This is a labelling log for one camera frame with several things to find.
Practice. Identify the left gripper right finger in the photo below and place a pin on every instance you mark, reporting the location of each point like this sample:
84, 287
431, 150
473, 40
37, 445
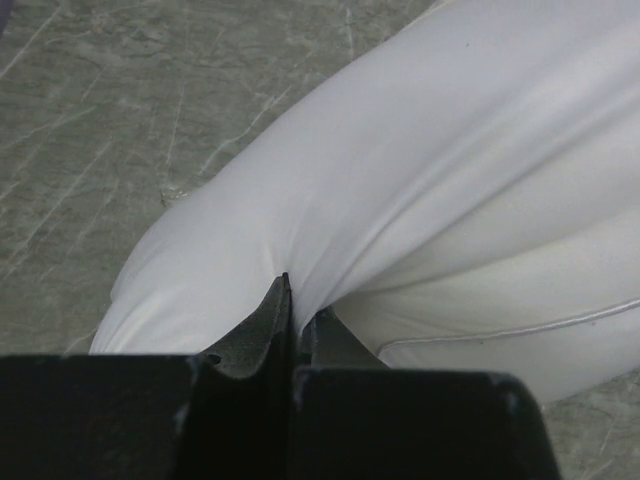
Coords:
354, 418

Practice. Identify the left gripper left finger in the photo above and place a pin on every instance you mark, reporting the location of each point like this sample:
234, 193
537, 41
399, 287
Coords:
217, 414

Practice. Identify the cream pillowcase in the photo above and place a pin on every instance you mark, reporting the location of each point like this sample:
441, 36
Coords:
465, 195

